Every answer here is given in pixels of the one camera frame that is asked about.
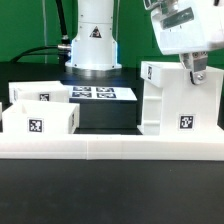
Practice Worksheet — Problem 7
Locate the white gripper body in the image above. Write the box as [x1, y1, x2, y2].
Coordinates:
[143, 0, 224, 55]

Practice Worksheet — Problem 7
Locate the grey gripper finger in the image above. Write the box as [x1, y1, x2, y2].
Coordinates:
[179, 52, 208, 85]

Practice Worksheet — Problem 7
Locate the white drawer cabinet box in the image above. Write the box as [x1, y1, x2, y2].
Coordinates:
[138, 61, 224, 136]

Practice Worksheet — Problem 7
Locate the white front drawer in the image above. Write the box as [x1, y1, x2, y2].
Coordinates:
[2, 100, 80, 134]

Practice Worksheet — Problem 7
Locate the white drawer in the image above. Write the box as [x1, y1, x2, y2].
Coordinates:
[2, 100, 80, 134]
[9, 81, 69, 103]

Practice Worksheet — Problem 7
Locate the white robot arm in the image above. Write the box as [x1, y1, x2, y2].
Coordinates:
[66, 0, 224, 85]

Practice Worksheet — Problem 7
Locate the white rear drawer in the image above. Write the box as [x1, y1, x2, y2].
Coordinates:
[9, 81, 69, 103]

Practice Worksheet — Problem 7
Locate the marker tag sheet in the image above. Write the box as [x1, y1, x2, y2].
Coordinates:
[66, 85, 137, 101]

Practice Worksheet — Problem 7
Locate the white L-shaped fence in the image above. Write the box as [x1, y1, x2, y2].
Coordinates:
[0, 131, 224, 161]

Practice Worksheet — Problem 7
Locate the black cable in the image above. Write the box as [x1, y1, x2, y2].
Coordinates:
[9, 0, 72, 64]

